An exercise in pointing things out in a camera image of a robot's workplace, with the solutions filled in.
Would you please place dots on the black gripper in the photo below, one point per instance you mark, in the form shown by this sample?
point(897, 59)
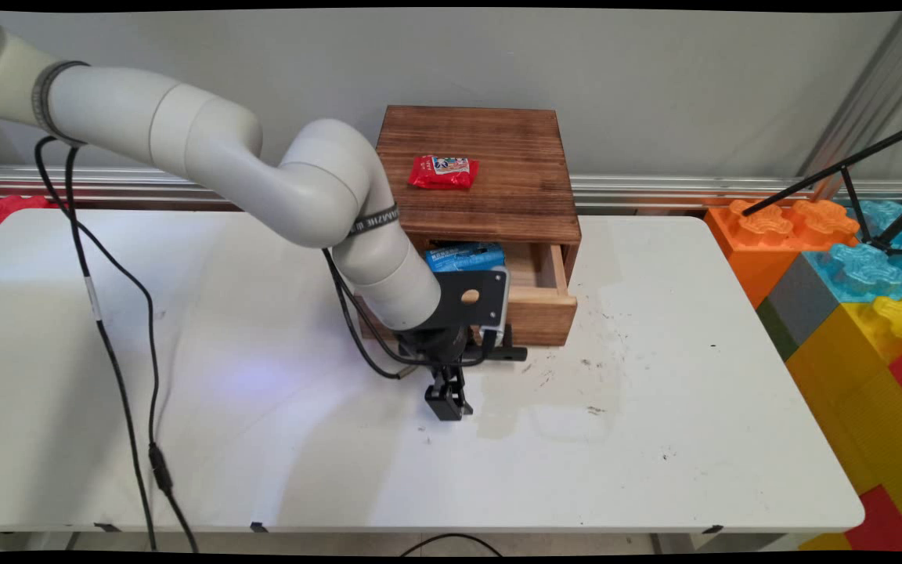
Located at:
point(435, 345)

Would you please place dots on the brown wooden drawer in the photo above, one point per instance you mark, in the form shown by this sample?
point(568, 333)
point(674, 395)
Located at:
point(541, 317)

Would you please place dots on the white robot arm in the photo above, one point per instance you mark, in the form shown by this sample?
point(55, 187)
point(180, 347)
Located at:
point(208, 141)

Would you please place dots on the blue snack packet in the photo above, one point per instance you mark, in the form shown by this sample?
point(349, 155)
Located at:
point(467, 256)

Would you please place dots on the black table edge clip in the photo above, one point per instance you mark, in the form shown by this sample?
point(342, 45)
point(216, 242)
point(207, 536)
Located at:
point(713, 529)
point(260, 526)

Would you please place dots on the red snack packet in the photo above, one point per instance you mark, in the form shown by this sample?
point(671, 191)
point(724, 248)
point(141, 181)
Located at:
point(443, 172)

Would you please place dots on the brown wooden drawer cabinet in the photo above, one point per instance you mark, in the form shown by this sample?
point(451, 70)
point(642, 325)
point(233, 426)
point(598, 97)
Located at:
point(490, 141)

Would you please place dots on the orange giant toy brick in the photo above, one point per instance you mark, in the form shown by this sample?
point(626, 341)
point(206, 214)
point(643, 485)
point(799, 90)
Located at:
point(764, 243)

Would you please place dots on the grey giant toy brick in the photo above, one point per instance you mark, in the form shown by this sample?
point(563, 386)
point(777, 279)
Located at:
point(799, 301)

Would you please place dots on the yellow giant toy brick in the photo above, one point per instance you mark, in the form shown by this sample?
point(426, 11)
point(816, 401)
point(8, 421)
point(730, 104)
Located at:
point(858, 392)

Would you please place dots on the light blue giant toy brick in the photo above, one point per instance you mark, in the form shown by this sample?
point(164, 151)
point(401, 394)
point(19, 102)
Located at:
point(862, 270)

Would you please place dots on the black tripod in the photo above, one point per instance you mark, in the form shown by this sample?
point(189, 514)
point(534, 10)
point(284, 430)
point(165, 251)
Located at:
point(835, 168)

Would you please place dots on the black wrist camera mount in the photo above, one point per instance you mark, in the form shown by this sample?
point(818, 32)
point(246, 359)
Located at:
point(486, 309)

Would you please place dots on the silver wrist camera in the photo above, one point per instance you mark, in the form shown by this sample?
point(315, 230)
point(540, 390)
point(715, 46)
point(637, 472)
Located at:
point(504, 301)

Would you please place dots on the aluminium wall rail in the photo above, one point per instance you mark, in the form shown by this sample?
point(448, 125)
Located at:
point(654, 188)

